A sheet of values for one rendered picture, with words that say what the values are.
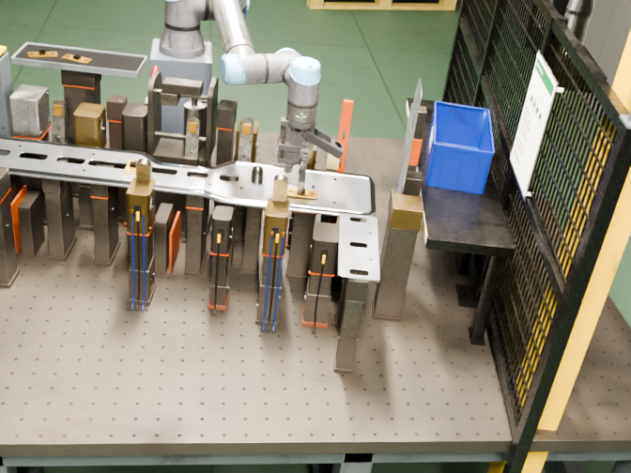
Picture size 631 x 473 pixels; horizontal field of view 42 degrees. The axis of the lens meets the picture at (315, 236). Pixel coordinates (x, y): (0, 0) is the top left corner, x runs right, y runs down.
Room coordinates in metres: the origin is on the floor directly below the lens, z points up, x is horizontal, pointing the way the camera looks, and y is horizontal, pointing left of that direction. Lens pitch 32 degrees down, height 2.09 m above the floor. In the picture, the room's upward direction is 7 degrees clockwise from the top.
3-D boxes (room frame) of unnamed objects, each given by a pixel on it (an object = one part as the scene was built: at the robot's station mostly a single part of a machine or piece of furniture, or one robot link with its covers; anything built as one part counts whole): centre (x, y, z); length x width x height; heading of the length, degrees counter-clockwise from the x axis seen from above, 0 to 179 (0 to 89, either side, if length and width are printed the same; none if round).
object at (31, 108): (2.12, 0.85, 0.90); 0.13 x 0.08 x 0.41; 2
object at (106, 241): (1.95, 0.60, 0.84); 0.12 x 0.05 x 0.29; 2
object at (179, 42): (2.61, 0.52, 1.15); 0.15 x 0.15 x 0.10
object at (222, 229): (1.77, 0.24, 0.84); 0.10 x 0.05 x 0.29; 2
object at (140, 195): (1.76, 0.45, 0.87); 0.12 x 0.07 x 0.35; 2
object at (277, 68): (2.00, 0.13, 1.32); 0.11 x 0.11 x 0.08; 23
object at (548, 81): (1.88, -0.50, 1.30); 0.23 x 0.02 x 0.31; 2
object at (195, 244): (1.95, 0.34, 0.84); 0.12 x 0.05 x 0.29; 2
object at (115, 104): (2.16, 0.62, 0.90); 0.05 x 0.05 x 0.40; 2
